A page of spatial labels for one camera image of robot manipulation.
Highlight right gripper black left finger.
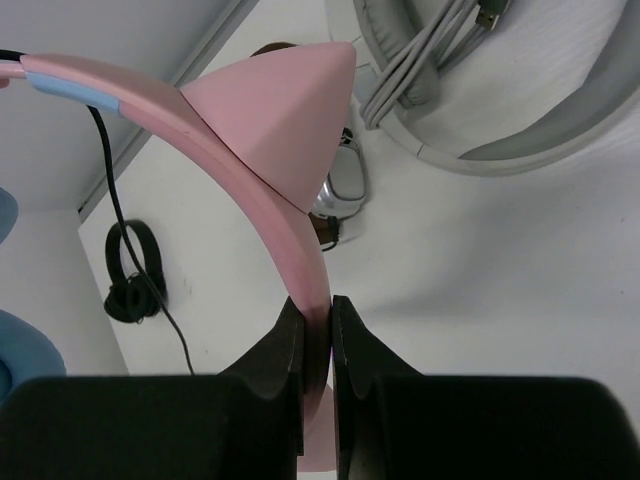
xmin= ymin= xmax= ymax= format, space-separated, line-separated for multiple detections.
xmin=1 ymin=302 xmax=304 ymax=479

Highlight thin black headphone cable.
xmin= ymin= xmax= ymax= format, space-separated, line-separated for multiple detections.
xmin=0 ymin=48 xmax=196 ymax=377

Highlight brown silver headphones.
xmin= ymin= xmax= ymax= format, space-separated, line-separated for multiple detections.
xmin=249 ymin=41 xmax=368 ymax=252

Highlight black on-ear headphones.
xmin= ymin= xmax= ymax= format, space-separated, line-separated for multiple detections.
xmin=103 ymin=220 xmax=167 ymax=323

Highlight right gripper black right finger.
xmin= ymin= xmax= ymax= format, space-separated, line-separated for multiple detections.
xmin=332 ymin=296 xmax=639 ymax=479

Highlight pink blue cat-ear headphones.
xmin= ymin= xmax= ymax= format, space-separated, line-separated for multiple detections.
xmin=1 ymin=42 xmax=356 ymax=472

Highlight white grey gaming headset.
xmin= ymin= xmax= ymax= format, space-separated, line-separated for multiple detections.
xmin=326 ymin=1 xmax=639 ymax=181

